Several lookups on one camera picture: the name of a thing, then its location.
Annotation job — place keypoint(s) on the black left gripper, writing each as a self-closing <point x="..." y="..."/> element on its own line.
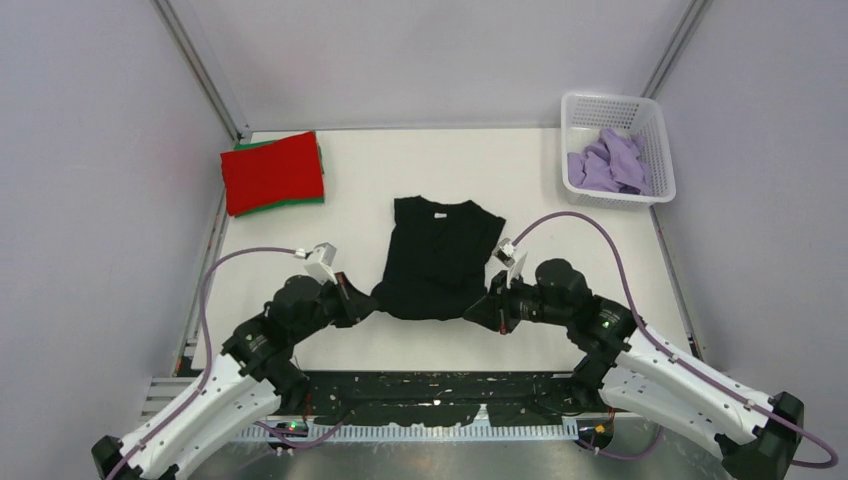
<point x="357" y="305"/>

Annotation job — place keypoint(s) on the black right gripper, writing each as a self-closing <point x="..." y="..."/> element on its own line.
<point x="495" y="310"/>

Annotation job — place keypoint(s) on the black t shirt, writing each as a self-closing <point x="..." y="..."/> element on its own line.
<point x="436" y="261"/>

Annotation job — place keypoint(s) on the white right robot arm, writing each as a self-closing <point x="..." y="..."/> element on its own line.
<point x="639" y="371"/>

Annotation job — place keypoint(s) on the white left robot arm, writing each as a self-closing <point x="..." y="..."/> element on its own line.
<point x="252" y="377"/>

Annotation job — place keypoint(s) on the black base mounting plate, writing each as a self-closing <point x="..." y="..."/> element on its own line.
<point x="442" y="399"/>

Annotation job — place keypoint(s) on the green folded t shirt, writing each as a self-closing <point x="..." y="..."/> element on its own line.
<point x="311" y="195"/>

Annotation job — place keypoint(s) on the red folded t shirt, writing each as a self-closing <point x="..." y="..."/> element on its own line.
<point x="273" y="173"/>

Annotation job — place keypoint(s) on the purple crumpled t shirt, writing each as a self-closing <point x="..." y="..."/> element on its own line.
<point x="612" y="163"/>

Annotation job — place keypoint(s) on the white plastic basket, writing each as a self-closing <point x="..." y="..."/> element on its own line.
<point x="583" y="115"/>

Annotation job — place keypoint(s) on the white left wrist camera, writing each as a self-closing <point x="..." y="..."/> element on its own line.
<point x="318" y="262"/>

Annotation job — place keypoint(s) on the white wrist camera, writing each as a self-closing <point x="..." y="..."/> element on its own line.
<point x="318" y="262"/>
<point x="509" y="256"/>

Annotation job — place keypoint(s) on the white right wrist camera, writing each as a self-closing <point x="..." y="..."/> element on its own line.
<point x="509" y="256"/>

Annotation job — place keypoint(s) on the white slotted cable duct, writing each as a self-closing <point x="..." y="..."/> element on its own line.
<point x="477" y="431"/>

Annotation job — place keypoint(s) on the aluminium frame rail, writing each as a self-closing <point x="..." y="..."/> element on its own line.
<point x="687" y="387"/>

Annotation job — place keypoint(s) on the left aluminium corner post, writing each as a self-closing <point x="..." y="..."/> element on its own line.
<point x="183" y="24"/>

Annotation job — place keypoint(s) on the aluminium corner post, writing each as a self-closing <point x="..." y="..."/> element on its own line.
<point x="183" y="24"/>
<point x="685" y="30"/>

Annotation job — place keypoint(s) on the right aluminium corner post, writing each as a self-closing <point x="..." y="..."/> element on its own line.
<point x="685" y="30"/>

